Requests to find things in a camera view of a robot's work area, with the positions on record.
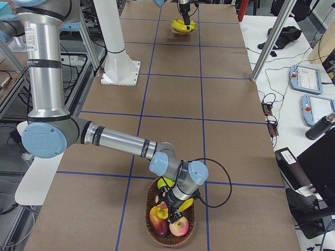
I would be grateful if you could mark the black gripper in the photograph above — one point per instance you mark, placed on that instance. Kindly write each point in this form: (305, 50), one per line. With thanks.
(186, 13)
(171, 208)

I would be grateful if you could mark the yellow banana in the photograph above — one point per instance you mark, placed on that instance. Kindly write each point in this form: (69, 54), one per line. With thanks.
(180, 26)
(163, 213)

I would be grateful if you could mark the grey square plate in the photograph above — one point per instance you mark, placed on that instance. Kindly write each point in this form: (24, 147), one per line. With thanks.
(181, 33)

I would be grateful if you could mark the woven brown fruit basket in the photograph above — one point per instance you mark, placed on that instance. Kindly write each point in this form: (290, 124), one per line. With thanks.
(168, 240)

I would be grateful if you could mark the red apple front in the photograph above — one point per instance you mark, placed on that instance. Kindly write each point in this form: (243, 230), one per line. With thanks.
(180, 227)

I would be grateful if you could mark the red apple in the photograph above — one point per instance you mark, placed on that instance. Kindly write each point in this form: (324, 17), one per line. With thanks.
(180, 227)
(162, 205)

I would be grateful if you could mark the red apple back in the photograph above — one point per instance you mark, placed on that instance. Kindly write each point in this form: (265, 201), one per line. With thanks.
(162, 205)

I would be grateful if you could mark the red yellow mango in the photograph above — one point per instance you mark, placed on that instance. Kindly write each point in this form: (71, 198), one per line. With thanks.
(160, 225)

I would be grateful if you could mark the green apple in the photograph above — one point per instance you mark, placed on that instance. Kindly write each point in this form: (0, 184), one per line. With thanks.
(164, 182)

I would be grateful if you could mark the black cloth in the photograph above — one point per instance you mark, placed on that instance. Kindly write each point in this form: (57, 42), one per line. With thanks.
(288, 34)

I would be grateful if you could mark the circuit board upper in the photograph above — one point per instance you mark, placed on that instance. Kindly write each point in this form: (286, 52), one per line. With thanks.
(267, 109)

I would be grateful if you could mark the circuit board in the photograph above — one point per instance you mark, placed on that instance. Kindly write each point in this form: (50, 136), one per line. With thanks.
(267, 109)
(272, 128)

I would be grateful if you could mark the black box with label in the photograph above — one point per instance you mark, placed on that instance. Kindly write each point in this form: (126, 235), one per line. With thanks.
(291, 168)

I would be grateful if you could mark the circuit board lower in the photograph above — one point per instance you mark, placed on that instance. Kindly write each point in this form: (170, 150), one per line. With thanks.
(272, 128)

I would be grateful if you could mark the upper blue teach pendant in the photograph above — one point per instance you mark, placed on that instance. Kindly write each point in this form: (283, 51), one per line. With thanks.
(305, 79)

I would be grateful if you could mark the blue teach pendant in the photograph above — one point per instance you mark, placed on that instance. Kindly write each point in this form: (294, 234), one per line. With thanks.
(305, 79)
(314, 108)

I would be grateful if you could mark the black monitor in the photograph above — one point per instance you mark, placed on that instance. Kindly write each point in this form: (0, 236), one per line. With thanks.
(317, 162)

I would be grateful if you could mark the lower blue teach pendant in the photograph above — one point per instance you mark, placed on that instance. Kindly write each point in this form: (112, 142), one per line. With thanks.
(314, 108)

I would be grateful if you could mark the black water bottle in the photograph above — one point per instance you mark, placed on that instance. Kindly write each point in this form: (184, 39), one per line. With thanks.
(320, 127)

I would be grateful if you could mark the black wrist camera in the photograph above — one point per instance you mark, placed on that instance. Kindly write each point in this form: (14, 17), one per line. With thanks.
(161, 198)

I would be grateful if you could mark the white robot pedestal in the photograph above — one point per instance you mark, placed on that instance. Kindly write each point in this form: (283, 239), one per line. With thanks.
(119, 68)

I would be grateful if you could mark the aluminium frame post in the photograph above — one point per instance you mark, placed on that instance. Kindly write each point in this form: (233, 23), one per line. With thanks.
(273, 36)

